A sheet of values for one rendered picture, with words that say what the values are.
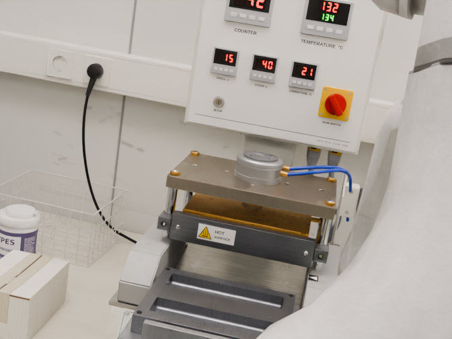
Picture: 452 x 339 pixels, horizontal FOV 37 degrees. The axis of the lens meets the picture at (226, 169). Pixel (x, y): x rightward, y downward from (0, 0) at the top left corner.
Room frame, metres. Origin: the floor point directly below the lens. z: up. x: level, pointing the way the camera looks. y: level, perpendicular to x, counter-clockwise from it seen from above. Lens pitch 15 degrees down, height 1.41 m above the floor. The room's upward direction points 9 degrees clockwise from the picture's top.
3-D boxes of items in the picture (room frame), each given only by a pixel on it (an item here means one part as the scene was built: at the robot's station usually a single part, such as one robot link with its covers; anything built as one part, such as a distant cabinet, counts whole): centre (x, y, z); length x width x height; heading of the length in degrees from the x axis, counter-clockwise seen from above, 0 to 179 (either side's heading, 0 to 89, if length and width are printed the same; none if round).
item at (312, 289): (1.02, -0.18, 0.97); 0.26 x 0.05 x 0.07; 173
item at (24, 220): (1.34, 0.41, 0.83); 0.09 x 0.09 x 0.15
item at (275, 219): (1.11, -0.06, 1.07); 0.22 x 0.17 x 0.10; 83
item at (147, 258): (1.06, 0.09, 0.97); 0.25 x 0.05 x 0.07; 173
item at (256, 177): (1.14, -0.08, 1.08); 0.31 x 0.24 x 0.13; 83
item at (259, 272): (1.14, -0.06, 0.93); 0.46 x 0.35 x 0.01; 173
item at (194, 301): (0.85, -0.02, 0.98); 0.20 x 0.17 x 0.03; 83
